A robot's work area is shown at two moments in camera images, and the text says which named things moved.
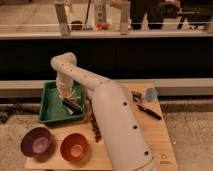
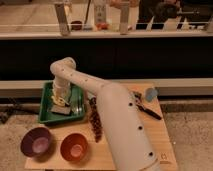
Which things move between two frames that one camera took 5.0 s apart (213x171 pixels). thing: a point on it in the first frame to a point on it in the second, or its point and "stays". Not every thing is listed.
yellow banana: x=72 y=97 to x=59 y=101
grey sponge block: x=72 y=107 to x=61 y=109
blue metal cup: x=151 y=94 stays
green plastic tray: x=52 y=107 stays
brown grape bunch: x=94 y=122 stays
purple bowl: x=37 y=142 stays
